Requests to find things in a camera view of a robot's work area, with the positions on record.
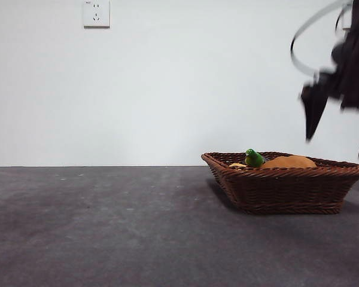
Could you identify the brown potato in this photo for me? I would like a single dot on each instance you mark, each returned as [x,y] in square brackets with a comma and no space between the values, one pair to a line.
[290,163]

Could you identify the purple eggplant with green stem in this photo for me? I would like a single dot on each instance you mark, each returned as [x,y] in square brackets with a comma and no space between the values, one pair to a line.
[254,158]

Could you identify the brown wicker basket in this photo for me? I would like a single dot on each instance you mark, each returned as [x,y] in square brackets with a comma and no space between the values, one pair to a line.
[287,191]

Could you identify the yellow corn cob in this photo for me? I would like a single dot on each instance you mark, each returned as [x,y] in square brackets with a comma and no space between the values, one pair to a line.
[237,165]

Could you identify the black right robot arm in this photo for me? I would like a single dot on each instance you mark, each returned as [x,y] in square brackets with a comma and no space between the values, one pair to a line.
[357,59]

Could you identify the white wall socket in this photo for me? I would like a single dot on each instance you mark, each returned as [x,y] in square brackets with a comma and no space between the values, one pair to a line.
[97,15]

